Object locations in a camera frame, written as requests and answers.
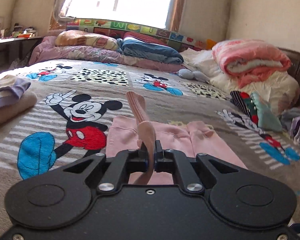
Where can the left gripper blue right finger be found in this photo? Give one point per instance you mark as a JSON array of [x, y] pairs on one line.
[[164, 160]]

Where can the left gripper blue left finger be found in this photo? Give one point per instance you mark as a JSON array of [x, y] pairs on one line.
[[138, 160]]

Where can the pink sweatshirt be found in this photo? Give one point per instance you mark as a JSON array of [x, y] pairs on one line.
[[193, 138]]

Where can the grey clothes pile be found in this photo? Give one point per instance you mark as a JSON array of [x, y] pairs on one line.
[[290, 120]]

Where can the folded beige and purple clothes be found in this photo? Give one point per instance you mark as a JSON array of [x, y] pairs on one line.
[[15, 97]]

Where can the grey plush toy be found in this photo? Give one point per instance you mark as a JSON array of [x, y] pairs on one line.
[[192, 75]]

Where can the teal folded garment stack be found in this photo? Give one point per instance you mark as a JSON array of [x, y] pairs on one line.
[[256, 109]]

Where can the blue folded quilt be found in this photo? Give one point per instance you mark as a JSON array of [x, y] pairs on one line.
[[133, 47]]

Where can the colourful alphabet headboard mat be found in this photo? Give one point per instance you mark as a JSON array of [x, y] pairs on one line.
[[118, 29]]

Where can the pink rolled comforter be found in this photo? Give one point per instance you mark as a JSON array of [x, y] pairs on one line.
[[247, 61]]

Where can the yellow patterned pillow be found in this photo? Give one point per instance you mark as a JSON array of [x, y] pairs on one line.
[[82, 38]]

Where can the purple floral quilt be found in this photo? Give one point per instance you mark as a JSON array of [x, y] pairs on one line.
[[47, 50]]

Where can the window curtain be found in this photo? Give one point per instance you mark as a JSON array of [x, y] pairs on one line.
[[58, 18]]

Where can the dark side desk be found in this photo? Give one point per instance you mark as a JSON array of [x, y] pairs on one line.
[[12, 49]]

